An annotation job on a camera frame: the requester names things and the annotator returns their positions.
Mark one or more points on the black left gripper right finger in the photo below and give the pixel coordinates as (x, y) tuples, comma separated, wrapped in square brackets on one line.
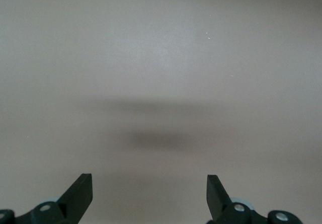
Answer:
[(221, 204)]

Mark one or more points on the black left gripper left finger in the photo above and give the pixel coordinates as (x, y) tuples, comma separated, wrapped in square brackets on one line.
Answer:
[(73, 201)]

